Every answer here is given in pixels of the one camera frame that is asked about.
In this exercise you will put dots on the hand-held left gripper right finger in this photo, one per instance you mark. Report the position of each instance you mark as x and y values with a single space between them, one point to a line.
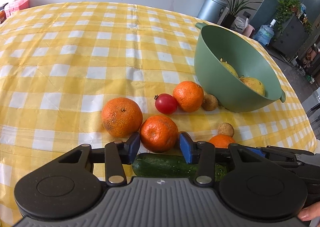
185 148

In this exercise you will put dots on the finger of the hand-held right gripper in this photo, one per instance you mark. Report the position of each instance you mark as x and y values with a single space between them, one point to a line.
257 152
290 151

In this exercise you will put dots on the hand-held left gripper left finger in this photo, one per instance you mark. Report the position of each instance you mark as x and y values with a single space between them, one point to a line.
134 146

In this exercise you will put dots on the medium orange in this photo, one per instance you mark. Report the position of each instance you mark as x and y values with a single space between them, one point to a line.
188 96
158 133

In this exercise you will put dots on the large orange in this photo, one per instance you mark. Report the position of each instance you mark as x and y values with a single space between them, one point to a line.
122 116

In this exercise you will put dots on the small orange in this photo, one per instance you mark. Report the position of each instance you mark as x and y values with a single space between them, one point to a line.
222 141

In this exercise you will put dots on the brown longan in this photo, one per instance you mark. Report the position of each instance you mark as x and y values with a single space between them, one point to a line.
225 129
209 102

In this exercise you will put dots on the green plastic bowl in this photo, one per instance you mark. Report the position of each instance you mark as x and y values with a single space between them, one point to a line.
215 49

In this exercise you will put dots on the person's right hand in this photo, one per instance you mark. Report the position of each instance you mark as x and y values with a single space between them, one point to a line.
311 213

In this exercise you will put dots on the green cucumber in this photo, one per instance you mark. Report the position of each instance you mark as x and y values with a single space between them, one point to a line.
162 167

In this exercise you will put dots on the red cherry tomato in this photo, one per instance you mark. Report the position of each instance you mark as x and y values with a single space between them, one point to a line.
166 103

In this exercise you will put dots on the yellow green pear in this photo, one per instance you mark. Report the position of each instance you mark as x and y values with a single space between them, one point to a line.
252 86
229 69

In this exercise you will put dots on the yellow checked tablecloth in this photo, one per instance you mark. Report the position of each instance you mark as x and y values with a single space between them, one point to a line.
75 67

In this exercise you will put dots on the dark cabinet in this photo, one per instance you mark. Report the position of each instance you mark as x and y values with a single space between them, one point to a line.
290 37

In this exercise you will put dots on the blue water jug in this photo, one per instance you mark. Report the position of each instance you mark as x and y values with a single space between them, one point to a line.
266 33

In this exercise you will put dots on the pink stool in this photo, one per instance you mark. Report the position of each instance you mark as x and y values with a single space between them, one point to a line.
250 31

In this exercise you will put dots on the white plastic bag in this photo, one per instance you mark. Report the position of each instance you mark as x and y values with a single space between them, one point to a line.
239 24

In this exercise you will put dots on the grey pedal trash can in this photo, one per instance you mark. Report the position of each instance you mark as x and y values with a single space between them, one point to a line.
212 7

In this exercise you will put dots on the trailing ivy plant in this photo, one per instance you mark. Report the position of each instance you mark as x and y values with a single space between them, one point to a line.
287 7

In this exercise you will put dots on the long-leaf potted plant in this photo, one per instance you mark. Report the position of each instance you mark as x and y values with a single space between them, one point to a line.
235 5

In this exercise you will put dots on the pink storage box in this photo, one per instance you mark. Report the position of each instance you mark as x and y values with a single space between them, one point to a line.
16 5

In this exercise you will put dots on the orange cardboard box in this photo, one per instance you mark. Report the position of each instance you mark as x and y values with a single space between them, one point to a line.
2 13

